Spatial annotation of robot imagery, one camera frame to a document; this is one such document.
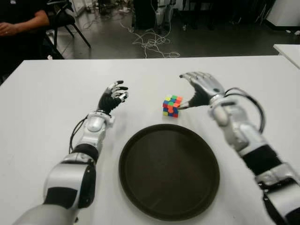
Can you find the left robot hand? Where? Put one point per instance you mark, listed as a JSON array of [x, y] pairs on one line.
[[108, 102]]

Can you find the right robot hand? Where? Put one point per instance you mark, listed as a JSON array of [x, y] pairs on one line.
[[208, 83]]

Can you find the multicoloured Rubik's cube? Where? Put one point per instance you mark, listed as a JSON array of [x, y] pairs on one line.
[[172, 105]]

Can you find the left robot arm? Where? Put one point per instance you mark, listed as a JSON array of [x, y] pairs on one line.
[[91, 131]]

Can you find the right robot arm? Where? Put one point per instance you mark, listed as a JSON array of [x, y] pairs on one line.
[[246, 133]]

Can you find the dark brown round plate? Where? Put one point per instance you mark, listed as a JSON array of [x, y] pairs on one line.
[[168, 173]]

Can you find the neighbouring white table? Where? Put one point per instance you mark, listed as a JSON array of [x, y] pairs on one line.
[[290, 52]]

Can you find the black chair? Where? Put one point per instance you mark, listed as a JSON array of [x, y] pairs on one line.
[[63, 18]]

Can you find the white cabinet black base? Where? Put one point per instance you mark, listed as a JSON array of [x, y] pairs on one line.
[[286, 11]]

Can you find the seated person black shirt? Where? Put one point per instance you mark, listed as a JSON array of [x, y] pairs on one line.
[[23, 24]]

